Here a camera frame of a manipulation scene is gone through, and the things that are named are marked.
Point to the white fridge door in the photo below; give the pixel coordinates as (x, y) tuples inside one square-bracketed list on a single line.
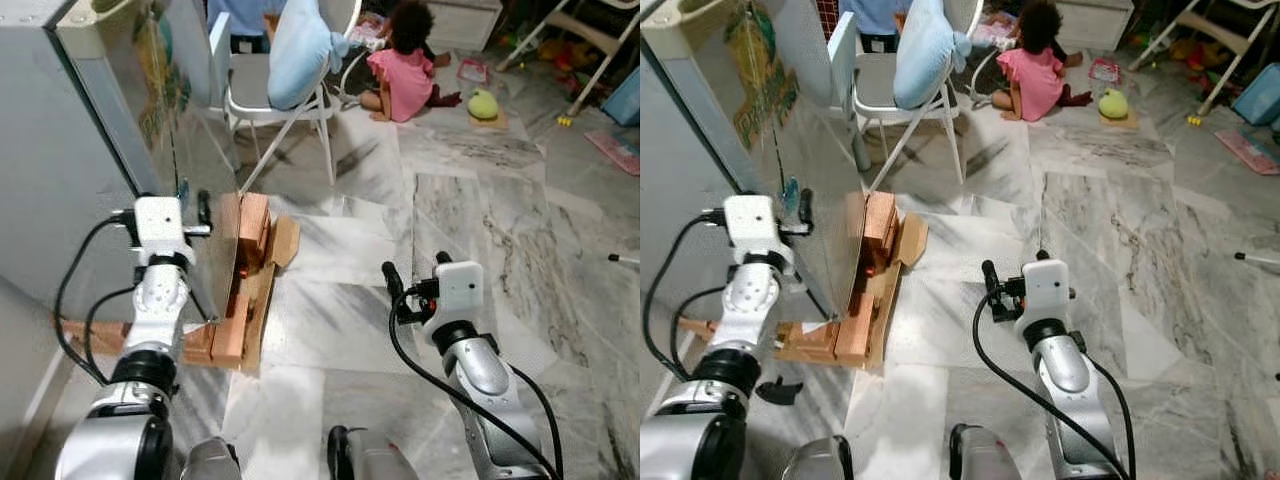
[(205, 155), (830, 155)]

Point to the white fridge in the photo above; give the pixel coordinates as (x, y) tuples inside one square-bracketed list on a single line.
[(680, 150), (50, 150)]

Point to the small blue door sticker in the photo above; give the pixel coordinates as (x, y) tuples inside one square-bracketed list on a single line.
[(791, 191), (184, 187)]

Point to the brown cardboard sheet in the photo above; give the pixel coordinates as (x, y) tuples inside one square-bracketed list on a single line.
[(908, 242), (280, 245)]

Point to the white folding chair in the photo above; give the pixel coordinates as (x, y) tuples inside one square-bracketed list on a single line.
[(250, 95), (880, 95)]

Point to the green yellow door sticker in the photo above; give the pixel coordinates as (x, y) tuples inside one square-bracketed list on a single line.
[(762, 85), (160, 80)]

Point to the brown wooden block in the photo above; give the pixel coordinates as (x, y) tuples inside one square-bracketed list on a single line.
[(695, 326), (95, 338)]

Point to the tan flat board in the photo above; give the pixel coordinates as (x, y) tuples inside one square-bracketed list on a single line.
[(1128, 123), (498, 124)]

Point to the silver right robot leg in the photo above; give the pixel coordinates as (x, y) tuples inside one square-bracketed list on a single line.
[(990, 456), (375, 458)]

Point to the silver robot leg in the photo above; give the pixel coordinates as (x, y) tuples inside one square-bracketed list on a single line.
[(990, 456), (375, 458), (815, 460), (210, 462)]

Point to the yellow green round toy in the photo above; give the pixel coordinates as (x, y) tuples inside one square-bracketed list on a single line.
[(1114, 104), (484, 104)]

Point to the black plastic piece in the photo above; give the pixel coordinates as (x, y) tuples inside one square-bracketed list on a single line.
[(780, 391)]

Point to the white stick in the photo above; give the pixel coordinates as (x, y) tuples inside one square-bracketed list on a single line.
[(625, 259), (1258, 259)]

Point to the child in pink dress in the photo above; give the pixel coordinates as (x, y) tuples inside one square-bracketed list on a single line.
[(405, 80), (1035, 80)]

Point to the light blue pillow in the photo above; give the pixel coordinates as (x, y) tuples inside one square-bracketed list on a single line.
[(925, 55), (300, 55)]

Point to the pink plastic tray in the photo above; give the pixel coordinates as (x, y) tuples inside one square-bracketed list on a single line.
[(1105, 71), (474, 71)]

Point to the pink flat mat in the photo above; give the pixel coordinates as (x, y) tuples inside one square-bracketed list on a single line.
[(615, 152), (1248, 152)]

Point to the person in blue shirt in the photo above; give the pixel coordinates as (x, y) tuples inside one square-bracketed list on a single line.
[(245, 15), (872, 15)]

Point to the light blue plastic box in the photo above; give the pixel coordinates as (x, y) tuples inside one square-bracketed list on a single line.
[(1258, 95), (625, 98)]

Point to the silver left robot leg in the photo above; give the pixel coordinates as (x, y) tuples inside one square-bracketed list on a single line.
[(815, 460), (210, 462)]

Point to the white cabinet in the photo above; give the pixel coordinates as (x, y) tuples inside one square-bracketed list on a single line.
[(1095, 22), (462, 22)]

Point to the colourful plastic toy pile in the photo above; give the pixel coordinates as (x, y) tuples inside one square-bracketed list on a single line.
[(565, 52), (1198, 52)]

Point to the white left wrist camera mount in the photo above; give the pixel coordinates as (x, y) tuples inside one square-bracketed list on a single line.
[(160, 225), (752, 228)]

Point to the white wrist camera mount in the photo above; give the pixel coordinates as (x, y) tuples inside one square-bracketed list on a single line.
[(1045, 290), (160, 225), (460, 288), (752, 228)]

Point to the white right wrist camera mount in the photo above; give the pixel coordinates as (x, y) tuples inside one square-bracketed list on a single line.
[(460, 288), (1045, 290)]

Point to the white folding frame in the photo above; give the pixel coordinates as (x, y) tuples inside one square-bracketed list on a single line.
[(590, 80), (1222, 78)]

